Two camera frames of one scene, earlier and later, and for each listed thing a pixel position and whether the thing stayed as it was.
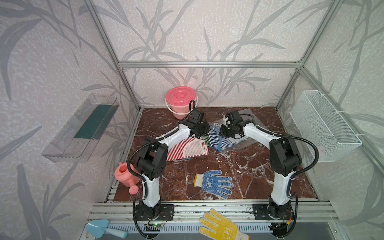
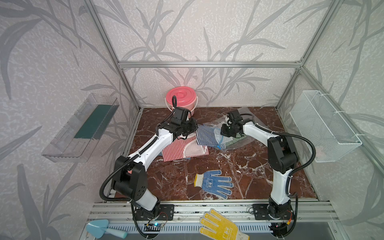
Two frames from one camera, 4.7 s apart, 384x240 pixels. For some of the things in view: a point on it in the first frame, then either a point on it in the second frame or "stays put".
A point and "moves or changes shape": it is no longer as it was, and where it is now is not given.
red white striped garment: x=191 y=146 stays put
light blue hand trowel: x=97 y=227 stays put
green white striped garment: x=207 y=139 → x=239 y=136
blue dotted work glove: x=212 y=184 stays put
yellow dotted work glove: x=216 y=226 stays put
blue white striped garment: x=218 y=141 moves or changes shape
